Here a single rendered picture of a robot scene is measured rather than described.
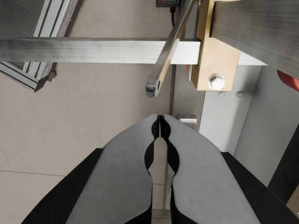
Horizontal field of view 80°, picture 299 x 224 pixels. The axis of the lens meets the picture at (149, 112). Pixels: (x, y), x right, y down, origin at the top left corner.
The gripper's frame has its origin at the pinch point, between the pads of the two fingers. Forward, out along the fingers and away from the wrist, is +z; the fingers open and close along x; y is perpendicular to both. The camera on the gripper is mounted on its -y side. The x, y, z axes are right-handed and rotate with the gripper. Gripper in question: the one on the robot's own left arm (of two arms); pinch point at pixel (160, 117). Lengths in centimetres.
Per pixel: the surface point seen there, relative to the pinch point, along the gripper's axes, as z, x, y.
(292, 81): 10.0, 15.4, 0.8
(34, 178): 100, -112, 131
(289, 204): 12.6, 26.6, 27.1
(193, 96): 30.5, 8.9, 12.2
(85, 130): 101, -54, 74
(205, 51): 13.5, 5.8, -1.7
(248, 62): 14.5, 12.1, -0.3
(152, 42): 14.5, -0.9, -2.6
